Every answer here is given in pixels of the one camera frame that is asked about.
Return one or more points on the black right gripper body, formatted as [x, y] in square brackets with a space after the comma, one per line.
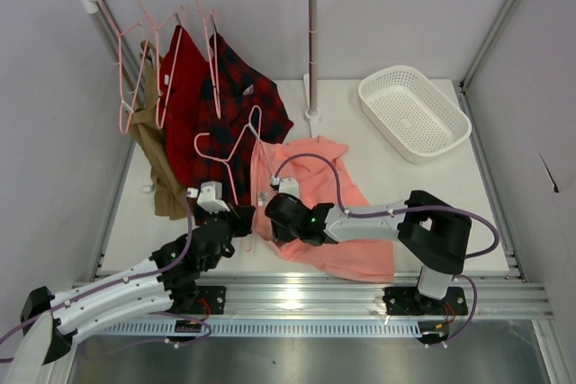
[279, 211]

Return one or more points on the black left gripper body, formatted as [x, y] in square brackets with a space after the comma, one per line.
[240, 218]

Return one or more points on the pink skirt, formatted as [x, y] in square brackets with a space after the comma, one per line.
[316, 165]

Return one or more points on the pink wire hanger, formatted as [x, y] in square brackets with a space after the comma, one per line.
[240, 147]
[157, 51]
[212, 58]
[129, 90]

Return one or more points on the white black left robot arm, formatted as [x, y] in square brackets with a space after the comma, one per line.
[80, 313]

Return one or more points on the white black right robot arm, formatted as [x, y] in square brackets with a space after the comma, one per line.
[436, 233]

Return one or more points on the red black plaid skirt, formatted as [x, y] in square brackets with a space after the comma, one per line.
[241, 87]

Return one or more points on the plain red skirt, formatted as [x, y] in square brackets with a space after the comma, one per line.
[182, 73]

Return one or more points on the tan brown garment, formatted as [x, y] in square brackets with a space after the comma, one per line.
[168, 192]

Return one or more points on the white perforated plastic basket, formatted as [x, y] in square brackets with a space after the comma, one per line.
[412, 113]

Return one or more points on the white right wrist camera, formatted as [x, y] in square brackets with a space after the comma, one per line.
[287, 185]

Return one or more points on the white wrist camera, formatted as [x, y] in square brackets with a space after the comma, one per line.
[209, 197]
[287, 185]

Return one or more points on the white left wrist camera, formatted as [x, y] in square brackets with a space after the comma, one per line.
[209, 197]

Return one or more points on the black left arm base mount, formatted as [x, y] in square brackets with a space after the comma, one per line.
[198, 298]

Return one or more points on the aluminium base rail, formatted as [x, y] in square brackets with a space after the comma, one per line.
[301, 295]

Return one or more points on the white slotted cable duct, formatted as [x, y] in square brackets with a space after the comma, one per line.
[236, 327]

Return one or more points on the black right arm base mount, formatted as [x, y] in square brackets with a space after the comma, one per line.
[406, 301]

